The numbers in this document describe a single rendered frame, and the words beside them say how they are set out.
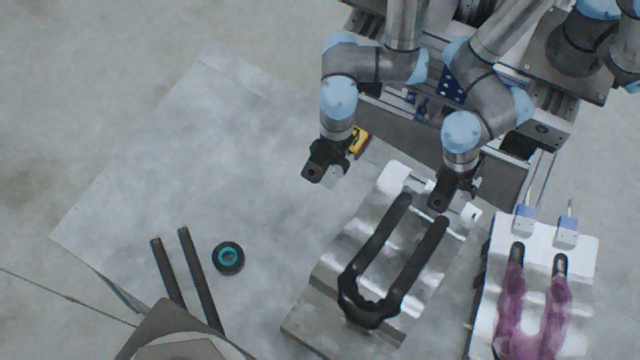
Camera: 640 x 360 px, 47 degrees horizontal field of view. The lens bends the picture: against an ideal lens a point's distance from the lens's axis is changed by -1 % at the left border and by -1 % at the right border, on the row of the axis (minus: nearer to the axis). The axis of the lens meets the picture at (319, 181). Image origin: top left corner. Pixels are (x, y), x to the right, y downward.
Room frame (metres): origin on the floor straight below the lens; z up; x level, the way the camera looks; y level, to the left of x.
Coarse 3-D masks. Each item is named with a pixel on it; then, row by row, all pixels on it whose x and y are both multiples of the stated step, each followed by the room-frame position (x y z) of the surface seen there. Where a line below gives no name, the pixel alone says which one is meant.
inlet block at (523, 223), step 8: (528, 192) 0.72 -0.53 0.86; (528, 200) 0.70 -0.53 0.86; (520, 208) 0.68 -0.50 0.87; (528, 208) 0.68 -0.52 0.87; (520, 216) 0.65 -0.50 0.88; (528, 216) 0.66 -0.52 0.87; (512, 224) 0.64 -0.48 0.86; (520, 224) 0.63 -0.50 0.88; (528, 224) 0.63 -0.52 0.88; (512, 232) 0.62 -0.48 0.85; (520, 232) 0.61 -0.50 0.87; (528, 232) 0.61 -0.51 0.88
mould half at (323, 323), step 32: (384, 192) 0.69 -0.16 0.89; (416, 192) 0.70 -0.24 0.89; (352, 224) 0.61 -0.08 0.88; (416, 224) 0.62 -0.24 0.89; (352, 256) 0.52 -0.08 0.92; (384, 256) 0.53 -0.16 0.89; (448, 256) 0.54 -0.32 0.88; (320, 288) 0.45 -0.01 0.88; (384, 288) 0.44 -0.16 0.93; (416, 288) 0.45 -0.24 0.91; (288, 320) 0.37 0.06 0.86; (320, 320) 0.38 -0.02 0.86; (384, 320) 0.37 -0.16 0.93; (320, 352) 0.30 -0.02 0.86; (352, 352) 0.31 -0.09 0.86; (384, 352) 0.31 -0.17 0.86
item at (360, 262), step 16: (400, 208) 0.66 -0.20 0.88; (384, 224) 0.61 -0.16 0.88; (432, 224) 0.62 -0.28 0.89; (448, 224) 0.62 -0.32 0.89; (368, 240) 0.57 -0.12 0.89; (384, 240) 0.57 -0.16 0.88; (432, 240) 0.58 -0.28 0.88; (368, 256) 0.52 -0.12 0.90; (416, 256) 0.54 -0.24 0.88; (352, 272) 0.48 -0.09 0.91; (416, 272) 0.49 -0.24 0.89; (352, 288) 0.45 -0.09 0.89; (400, 288) 0.45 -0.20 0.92; (352, 304) 0.41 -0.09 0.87; (368, 304) 0.40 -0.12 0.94; (384, 304) 0.41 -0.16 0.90; (400, 304) 0.40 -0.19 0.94; (352, 320) 0.37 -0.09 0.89; (368, 320) 0.38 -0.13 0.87
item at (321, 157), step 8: (320, 144) 0.71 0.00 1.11; (328, 144) 0.71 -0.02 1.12; (336, 144) 0.71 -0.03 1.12; (312, 152) 0.69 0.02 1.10; (320, 152) 0.69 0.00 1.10; (328, 152) 0.69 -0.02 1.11; (336, 152) 0.70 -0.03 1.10; (312, 160) 0.68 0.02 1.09; (320, 160) 0.68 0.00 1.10; (328, 160) 0.68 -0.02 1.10; (304, 168) 0.66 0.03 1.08; (312, 168) 0.66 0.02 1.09; (320, 168) 0.66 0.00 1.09; (304, 176) 0.65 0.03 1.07; (312, 176) 0.65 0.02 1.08; (320, 176) 0.65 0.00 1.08
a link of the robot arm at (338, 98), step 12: (324, 84) 0.75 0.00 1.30; (336, 84) 0.75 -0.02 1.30; (348, 84) 0.75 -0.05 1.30; (324, 96) 0.72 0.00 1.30; (336, 96) 0.72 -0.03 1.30; (348, 96) 0.72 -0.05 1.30; (324, 108) 0.71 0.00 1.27; (336, 108) 0.70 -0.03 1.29; (348, 108) 0.70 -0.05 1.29; (324, 120) 0.71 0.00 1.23; (336, 120) 0.70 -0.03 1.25; (348, 120) 0.71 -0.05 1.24; (336, 132) 0.70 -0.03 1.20
